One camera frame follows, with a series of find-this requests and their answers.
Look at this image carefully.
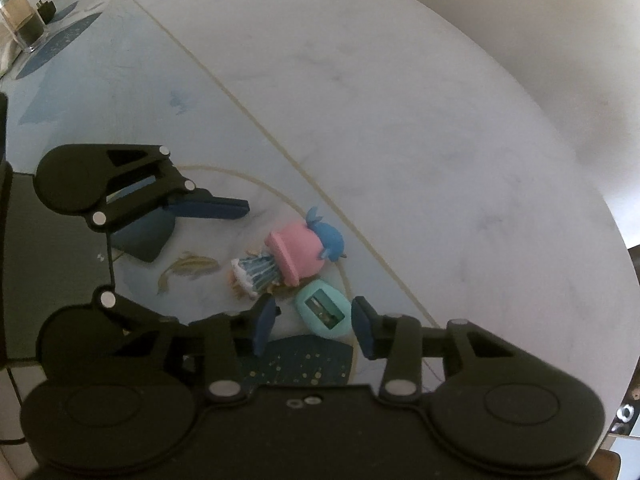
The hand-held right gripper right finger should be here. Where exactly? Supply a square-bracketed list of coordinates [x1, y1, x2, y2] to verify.
[350, 297, 541, 404]

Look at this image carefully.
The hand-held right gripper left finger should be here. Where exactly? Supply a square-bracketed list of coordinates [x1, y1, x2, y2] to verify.
[116, 296, 281, 404]

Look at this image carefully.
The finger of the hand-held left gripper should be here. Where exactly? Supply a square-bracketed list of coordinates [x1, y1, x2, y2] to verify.
[89, 144, 250, 232]
[94, 285, 189, 337]

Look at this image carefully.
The teal pencil sharpener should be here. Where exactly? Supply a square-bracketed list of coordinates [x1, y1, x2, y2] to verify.
[293, 279, 352, 340]

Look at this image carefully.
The pink blue figure toy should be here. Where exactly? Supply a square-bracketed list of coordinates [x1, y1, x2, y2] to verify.
[229, 205, 350, 301]

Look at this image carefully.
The light blue printed table mat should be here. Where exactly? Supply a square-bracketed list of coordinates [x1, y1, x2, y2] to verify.
[0, 0, 442, 387]

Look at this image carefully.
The glass cup with dark liquid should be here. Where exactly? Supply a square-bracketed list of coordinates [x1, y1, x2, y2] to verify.
[0, 0, 54, 54]

